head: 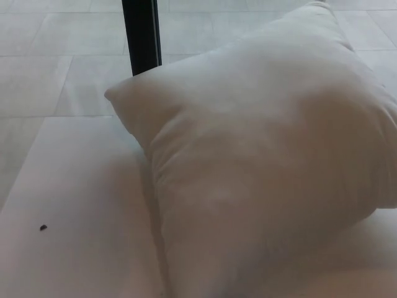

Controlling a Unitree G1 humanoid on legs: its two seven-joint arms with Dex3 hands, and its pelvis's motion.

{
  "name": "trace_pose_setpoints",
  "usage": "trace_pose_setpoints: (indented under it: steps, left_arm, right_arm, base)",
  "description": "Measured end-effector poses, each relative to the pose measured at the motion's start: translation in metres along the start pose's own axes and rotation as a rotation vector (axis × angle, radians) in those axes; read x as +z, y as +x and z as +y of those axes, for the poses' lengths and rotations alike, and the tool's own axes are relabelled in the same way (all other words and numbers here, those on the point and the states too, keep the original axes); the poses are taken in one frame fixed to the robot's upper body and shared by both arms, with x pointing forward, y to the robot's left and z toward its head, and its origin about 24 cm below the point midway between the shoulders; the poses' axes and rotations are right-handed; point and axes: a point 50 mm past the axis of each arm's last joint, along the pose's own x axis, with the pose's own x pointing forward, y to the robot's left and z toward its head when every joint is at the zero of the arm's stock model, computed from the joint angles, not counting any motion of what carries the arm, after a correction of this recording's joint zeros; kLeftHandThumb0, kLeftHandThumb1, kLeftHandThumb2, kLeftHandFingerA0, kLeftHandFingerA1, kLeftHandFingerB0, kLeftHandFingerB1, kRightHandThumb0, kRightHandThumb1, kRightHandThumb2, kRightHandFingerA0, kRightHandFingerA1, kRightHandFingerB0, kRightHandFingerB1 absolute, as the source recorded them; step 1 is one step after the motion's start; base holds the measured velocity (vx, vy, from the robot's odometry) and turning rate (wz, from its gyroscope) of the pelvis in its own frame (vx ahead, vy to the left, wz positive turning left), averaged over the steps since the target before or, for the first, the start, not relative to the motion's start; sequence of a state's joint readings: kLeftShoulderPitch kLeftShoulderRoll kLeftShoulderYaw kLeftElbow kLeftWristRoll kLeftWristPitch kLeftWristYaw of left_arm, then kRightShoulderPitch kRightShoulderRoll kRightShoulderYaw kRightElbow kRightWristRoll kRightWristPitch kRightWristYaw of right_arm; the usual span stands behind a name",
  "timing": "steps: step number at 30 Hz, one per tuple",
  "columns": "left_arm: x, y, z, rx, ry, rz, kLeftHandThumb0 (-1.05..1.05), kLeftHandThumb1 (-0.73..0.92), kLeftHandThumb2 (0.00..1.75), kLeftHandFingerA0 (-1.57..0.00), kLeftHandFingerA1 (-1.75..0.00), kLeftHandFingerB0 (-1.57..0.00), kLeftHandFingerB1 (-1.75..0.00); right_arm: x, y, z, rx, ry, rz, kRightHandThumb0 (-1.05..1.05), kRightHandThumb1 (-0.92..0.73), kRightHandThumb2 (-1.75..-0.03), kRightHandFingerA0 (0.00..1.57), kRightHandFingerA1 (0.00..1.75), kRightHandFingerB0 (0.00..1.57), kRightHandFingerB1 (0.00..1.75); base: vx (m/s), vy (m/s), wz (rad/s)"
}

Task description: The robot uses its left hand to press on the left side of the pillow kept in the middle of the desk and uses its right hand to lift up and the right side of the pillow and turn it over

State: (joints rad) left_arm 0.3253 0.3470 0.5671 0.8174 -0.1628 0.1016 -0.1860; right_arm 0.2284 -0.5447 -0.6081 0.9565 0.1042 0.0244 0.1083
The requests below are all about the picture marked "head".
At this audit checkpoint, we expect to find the white square pillow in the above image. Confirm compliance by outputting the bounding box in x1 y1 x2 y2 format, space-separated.
104 0 397 298

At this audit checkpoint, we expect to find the black vertical pole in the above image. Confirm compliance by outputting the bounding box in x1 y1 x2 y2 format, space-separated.
122 0 163 77

